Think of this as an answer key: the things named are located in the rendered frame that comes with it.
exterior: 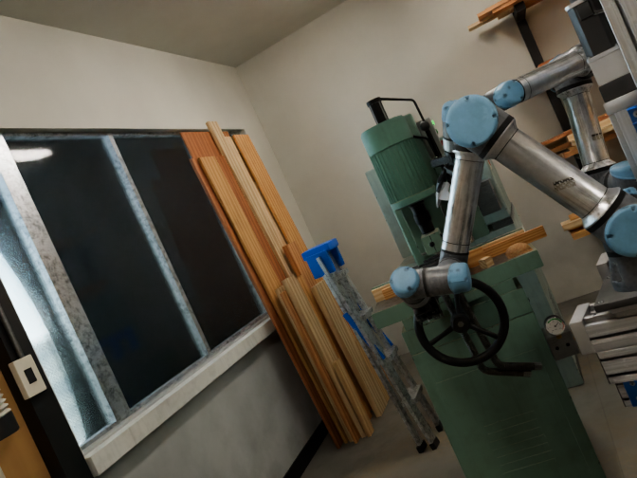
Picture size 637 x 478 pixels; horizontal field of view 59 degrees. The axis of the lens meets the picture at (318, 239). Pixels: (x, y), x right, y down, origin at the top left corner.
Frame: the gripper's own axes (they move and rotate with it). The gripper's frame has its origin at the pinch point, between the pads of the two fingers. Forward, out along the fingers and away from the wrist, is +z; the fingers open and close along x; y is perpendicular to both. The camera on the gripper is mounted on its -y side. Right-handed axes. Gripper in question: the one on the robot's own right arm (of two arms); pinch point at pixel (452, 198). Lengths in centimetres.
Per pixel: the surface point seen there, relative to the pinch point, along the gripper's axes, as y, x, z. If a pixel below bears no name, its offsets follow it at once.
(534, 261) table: 29.1, 7.7, 15.8
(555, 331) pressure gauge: 44, 1, 32
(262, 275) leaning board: -133, -30, 95
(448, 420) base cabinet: 29, -32, 65
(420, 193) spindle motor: -9.0, -6.6, -1.6
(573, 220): -59, 154, 113
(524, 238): 16.4, 18.0, 18.3
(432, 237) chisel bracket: -3.0, -7.5, 14.3
